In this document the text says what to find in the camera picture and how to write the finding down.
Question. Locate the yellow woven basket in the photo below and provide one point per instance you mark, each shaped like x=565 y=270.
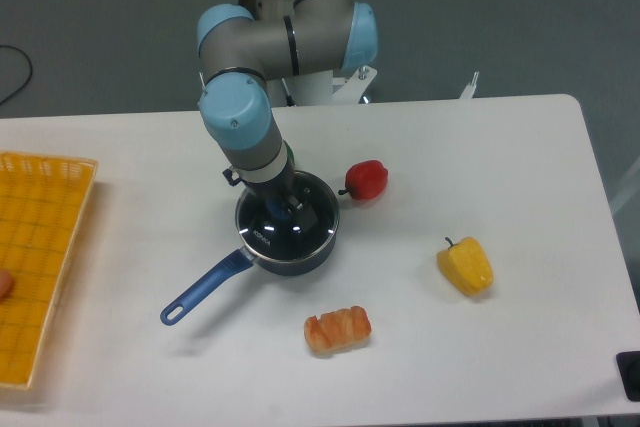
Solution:
x=43 y=199

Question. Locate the orange bread pastry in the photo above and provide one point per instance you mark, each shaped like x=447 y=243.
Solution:
x=337 y=330

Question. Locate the green bell pepper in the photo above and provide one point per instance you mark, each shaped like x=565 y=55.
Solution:
x=290 y=154

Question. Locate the black device at edge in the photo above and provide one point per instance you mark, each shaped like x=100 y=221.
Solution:
x=629 y=369

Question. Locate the dark blue saucepan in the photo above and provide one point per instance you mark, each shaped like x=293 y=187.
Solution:
x=234 y=263

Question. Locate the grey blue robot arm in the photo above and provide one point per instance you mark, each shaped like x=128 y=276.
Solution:
x=241 y=52

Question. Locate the glass lid blue knob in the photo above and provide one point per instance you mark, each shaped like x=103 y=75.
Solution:
x=262 y=225

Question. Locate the red bell pepper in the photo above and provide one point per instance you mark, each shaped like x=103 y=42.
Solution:
x=365 y=180

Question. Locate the peach object in basket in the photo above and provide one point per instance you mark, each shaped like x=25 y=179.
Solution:
x=6 y=283

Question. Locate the yellow bell pepper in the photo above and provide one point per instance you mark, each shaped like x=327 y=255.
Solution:
x=466 y=266

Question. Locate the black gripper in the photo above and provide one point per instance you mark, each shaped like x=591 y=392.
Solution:
x=301 y=213

